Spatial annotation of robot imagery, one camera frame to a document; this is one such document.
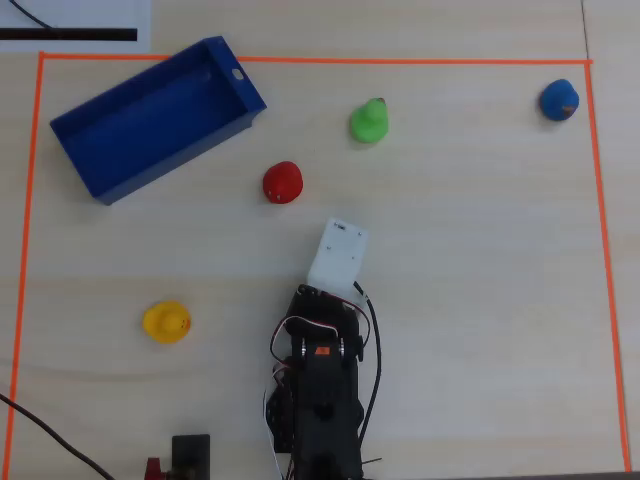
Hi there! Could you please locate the black camera stand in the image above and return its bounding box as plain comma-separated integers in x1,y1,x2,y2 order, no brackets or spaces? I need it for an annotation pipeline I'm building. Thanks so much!
171,433,212,480

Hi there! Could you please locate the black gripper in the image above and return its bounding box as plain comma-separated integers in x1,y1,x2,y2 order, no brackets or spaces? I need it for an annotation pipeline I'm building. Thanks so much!
292,283,366,331

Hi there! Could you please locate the orange tape strip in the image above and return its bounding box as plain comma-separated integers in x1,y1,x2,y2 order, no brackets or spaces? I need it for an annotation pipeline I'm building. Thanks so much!
583,60,633,474
38,51,594,66
3,52,47,480

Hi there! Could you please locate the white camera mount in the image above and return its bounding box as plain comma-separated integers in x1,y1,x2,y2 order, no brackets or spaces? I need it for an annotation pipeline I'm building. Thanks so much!
306,216,371,297

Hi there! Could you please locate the green rubber duck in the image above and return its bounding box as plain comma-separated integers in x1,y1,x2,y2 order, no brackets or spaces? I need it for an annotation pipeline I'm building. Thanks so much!
349,97,390,145

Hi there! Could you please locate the blue rubber duck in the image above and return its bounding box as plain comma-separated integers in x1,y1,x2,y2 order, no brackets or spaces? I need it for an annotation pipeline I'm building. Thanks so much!
539,78,581,122

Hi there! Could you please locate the blue plastic box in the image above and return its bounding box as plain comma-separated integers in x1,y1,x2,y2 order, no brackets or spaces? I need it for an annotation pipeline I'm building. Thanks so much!
49,35,268,206

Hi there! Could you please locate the thin black cable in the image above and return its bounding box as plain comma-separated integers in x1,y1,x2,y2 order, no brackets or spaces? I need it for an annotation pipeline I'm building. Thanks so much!
8,0,56,30

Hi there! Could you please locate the long black cable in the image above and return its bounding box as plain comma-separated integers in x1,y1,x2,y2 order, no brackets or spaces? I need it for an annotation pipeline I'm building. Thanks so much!
0,393,117,480

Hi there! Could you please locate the red white servo wire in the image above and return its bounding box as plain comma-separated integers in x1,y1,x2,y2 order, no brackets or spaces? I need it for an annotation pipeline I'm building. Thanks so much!
269,294,372,364

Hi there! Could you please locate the red rubber duck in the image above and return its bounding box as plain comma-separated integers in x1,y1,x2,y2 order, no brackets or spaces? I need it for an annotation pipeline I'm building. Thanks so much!
262,160,305,205

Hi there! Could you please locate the black camera cable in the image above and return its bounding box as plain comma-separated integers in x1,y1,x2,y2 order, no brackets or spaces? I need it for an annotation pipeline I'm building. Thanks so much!
352,281,384,451

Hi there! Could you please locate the yellow rubber duck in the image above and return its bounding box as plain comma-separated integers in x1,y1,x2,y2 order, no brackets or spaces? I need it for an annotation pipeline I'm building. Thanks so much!
142,299,193,345

